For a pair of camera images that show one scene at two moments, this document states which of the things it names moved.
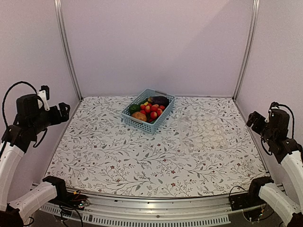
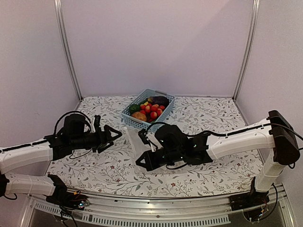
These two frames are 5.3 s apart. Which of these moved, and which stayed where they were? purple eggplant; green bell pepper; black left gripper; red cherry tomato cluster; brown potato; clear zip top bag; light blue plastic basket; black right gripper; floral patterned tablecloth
Moved: black left gripper; black right gripper; clear zip top bag
Stayed: light blue plastic basket; purple eggplant; green bell pepper; floral patterned tablecloth; brown potato; red cherry tomato cluster
